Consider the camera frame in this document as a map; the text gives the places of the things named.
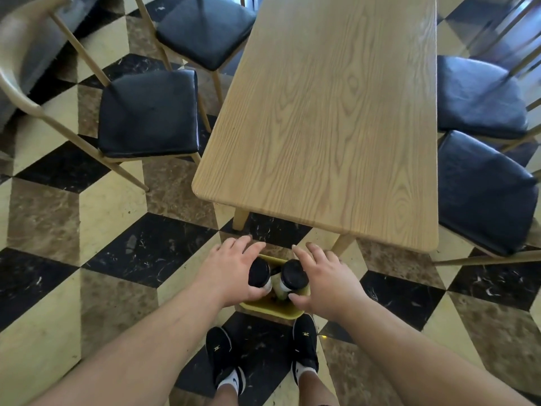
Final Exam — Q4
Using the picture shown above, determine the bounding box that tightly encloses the yellow cup carrier tray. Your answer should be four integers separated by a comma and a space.
238, 254, 312, 321

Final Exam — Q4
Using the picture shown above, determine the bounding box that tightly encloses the person's right forearm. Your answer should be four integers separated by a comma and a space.
334, 294, 536, 406

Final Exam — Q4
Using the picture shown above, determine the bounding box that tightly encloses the person's left forearm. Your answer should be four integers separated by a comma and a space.
30, 277, 231, 406

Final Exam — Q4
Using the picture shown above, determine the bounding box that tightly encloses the person's right leg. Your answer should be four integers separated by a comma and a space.
298, 370, 340, 406

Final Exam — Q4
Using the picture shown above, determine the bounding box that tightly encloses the person's right black shoe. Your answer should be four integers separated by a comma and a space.
291, 313, 320, 385

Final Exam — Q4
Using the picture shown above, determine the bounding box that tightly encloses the person's black shoe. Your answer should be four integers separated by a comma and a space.
205, 326, 247, 396
291, 313, 320, 385

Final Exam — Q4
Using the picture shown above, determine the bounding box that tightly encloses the person's right white sock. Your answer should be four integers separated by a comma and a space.
295, 360, 318, 382

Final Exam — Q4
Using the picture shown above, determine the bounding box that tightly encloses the person's left black shoe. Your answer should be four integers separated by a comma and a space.
205, 326, 247, 396

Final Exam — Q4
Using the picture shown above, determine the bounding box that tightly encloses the person's leg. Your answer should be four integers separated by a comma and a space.
298, 370, 340, 406
210, 382, 240, 406

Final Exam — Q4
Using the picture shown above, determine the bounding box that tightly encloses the person's right hand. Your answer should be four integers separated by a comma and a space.
289, 242, 369, 323

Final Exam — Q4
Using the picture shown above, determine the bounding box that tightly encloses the light wooden table leg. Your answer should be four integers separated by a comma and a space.
232, 207, 250, 232
331, 233, 356, 257

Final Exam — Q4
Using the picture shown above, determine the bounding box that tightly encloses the person's left hand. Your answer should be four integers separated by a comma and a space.
196, 235, 272, 309

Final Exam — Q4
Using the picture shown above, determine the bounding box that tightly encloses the black-lidded drink cup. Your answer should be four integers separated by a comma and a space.
274, 259, 309, 301
248, 257, 274, 295

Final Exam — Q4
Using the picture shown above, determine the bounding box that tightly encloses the person's white sock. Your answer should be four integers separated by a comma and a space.
217, 369, 242, 393
295, 360, 318, 382

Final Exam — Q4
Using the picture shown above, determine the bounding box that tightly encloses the person's left leg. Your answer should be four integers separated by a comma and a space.
210, 382, 240, 406

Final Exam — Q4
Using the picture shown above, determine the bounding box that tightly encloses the person's left white sock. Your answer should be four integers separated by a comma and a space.
217, 369, 242, 393

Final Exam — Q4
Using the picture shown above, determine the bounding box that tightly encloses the wooden chair with black cushion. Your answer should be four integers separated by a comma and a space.
0, 0, 213, 193
133, 0, 259, 107
436, 45, 541, 153
432, 129, 541, 268
463, 0, 541, 69

